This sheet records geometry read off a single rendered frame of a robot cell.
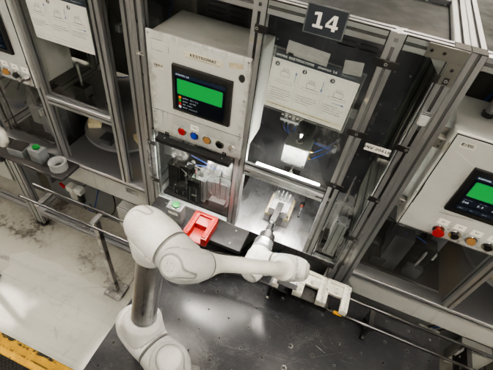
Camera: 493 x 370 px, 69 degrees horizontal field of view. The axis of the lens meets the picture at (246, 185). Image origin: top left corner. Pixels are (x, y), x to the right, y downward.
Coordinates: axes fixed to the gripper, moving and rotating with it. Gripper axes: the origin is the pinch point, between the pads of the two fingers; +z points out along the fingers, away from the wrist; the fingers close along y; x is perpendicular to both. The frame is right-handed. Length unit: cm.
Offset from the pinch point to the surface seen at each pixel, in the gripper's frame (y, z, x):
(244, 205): -13.2, 6.6, 19.7
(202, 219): -8.9, -16.0, 34.5
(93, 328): -104, -60, 88
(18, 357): -102, -92, 116
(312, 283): -16.4, -21.5, -27.8
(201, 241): -9.3, -27.6, 29.1
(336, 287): -17.5, -17.7, -39.1
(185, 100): 56, -12, 45
